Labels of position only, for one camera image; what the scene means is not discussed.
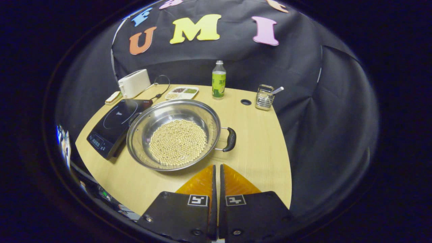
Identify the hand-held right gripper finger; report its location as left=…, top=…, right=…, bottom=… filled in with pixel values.
left=137, top=164, right=217, bottom=242
left=219, top=164, right=294, bottom=242

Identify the stainless steel pot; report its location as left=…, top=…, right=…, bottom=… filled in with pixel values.
left=126, top=99, right=237, bottom=172

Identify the black induction cooktop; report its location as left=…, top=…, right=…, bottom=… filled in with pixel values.
left=86, top=99, right=154, bottom=160

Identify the pile of soybeans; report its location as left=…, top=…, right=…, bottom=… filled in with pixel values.
left=149, top=119, right=208, bottom=166

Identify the white divided plate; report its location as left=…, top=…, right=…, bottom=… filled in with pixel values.
left=165, top=86, right=199, bottom=101

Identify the green label drink bottle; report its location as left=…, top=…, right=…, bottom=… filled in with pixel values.
left=212, top=60, right=226, bottom=100

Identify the white toaster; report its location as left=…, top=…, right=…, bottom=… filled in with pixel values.
left=118, top=69, right=151, bottom=99

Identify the black backdrop cloth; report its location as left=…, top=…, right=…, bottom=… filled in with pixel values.
left=54, top=0, right=380, bottom=223

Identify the wire utensil holder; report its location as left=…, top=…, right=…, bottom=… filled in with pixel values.
left=255, top=84, right=274, bottom=111

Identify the black power cable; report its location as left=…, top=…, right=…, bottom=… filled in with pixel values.
left=148, top=75, right=171, bottom=102

